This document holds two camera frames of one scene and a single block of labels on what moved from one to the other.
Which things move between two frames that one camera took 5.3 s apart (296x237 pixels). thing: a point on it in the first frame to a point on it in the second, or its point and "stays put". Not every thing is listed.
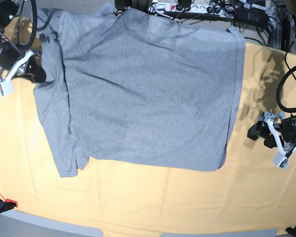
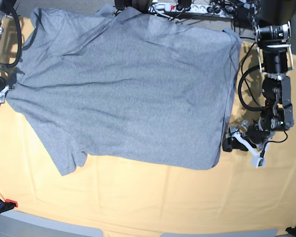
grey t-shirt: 134,89 stays put
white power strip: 218,11 stays put
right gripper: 293,129 to 257,132
